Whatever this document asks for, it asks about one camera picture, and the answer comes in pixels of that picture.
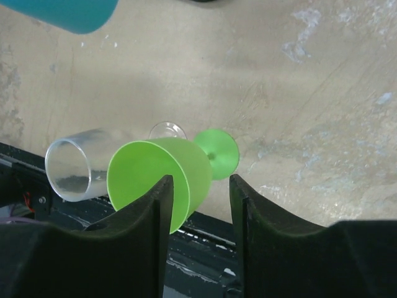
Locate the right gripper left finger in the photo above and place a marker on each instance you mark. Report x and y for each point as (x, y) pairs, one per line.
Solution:
(122, 255)

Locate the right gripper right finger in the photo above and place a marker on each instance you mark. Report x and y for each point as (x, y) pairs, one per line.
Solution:
(283, 255)

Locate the green plastic wine glass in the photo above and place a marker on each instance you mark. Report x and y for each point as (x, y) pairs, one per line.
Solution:
(137, 166)

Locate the blue plastic wine glass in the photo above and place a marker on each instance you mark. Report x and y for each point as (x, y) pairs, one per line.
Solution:
(75, 16)

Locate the clear front wine glass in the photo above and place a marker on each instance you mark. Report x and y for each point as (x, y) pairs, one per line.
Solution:
(76, 166)

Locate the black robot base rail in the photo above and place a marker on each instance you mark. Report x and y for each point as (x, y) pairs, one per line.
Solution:
(201, 257)

